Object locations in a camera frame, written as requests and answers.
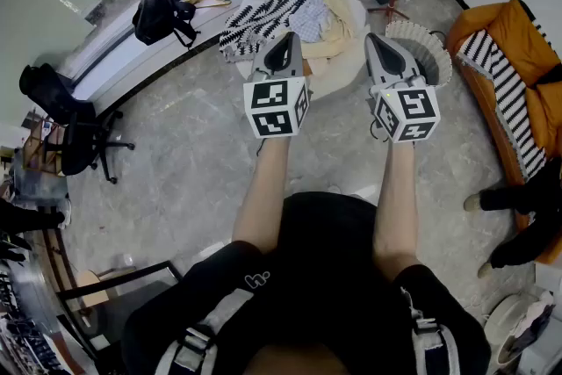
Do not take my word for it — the black office chair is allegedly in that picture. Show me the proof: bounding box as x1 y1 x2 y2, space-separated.
18 63 136 185

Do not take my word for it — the blue checked clothes garment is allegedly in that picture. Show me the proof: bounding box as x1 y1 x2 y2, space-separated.
287 0 330 44

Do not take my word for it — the white round appliance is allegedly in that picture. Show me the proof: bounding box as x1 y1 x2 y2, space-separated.
482 289 562 375

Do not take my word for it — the grey shoulder harness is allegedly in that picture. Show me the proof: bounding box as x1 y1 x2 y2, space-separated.
153 287 462 375

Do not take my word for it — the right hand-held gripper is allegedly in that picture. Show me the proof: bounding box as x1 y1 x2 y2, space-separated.
364 32 442 145

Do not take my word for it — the black backpack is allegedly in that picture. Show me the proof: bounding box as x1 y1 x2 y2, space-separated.
131 0 202 48

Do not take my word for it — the orange sofa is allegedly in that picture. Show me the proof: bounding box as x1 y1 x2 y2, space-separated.
445 0 562 265

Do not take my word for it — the black white striped blanket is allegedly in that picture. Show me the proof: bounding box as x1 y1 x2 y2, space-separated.
456 29 548 181

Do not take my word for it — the white woven laundry basket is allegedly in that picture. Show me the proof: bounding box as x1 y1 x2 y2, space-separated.
385 20 453 90

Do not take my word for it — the cluttered workbench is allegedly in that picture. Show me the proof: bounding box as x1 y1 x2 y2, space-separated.
0 184 102 375

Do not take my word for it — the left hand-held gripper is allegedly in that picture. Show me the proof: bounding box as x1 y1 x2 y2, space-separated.
242 32 312 141

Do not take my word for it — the wooden shelf unit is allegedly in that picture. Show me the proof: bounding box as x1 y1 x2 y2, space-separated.
21 118 67 177

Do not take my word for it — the person's left forearm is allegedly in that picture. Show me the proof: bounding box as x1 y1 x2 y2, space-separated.
231 137 292 254

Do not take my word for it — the person's right forearm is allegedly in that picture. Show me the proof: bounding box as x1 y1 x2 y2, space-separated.
371 140 425 282

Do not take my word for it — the person's black t-shirt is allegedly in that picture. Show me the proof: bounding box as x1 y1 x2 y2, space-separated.
120 191 493 375

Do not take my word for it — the round white table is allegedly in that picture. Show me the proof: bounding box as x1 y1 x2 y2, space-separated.
232 0 371 102

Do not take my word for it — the black white patterned throw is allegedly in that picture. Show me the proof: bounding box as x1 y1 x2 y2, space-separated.
218 0 313 65

